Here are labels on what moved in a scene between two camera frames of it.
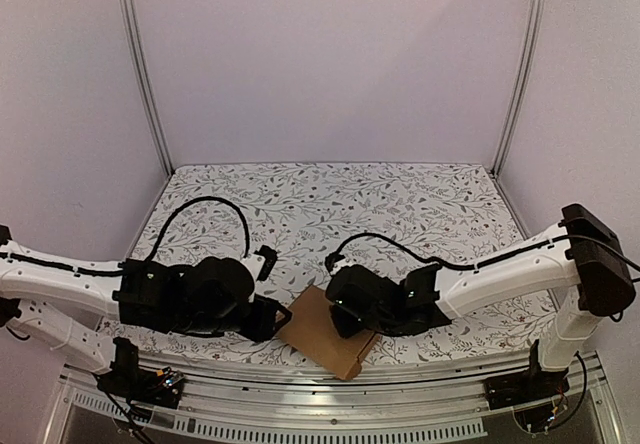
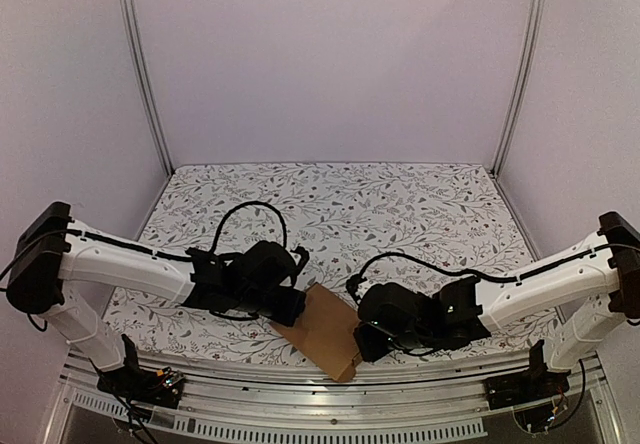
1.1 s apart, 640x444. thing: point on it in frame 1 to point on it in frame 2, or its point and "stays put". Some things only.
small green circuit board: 168,377 stays put
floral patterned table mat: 317,216 stays put
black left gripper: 261,327 to 295,307
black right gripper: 347,315 to 368,343
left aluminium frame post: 140,67 stays put
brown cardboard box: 313,330 stays put
